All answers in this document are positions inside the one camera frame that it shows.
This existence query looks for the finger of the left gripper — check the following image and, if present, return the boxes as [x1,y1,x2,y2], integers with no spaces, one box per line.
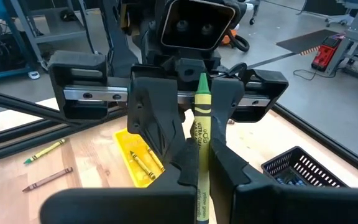
[127,76,188,175]
[210,77,246,146]

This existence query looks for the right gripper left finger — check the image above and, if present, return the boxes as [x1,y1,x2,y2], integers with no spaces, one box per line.
[39,136,200,224]

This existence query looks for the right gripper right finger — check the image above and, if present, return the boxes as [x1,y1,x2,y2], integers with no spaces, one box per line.
[209,138,358,224]

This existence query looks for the yellow-green crayon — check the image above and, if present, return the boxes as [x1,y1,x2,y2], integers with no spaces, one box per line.
[22,138,67,165]
[193,72,213,223]
[147,147,167,172]
[130,151,157,180]

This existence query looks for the brown crayon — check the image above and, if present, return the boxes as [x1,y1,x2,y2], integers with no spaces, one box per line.
[21,166,74,193]

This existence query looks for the grey metal shelf cart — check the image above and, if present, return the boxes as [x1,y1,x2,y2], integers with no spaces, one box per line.
[9,0,90,63]

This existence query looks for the yellow plastic basket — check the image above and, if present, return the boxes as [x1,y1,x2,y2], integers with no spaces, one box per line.
[112,127,167,189]

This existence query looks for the black plastic basket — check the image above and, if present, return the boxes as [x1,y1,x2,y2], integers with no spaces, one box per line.
[260,145,349,189]

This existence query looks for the orange shop vacuum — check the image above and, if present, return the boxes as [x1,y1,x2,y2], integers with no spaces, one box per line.
[221,28,250,53]

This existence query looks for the black mat with striped edge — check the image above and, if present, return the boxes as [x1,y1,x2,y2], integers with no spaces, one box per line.
[275,29,341,56]

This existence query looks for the red portable power unit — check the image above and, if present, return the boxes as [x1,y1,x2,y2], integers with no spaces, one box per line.
[311,35,344,73]

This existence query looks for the grey metal workbench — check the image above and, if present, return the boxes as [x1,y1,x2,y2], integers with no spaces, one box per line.
[323,0,358,113]

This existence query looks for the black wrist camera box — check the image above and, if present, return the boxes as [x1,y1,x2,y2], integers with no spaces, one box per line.
[159,0,236,51]

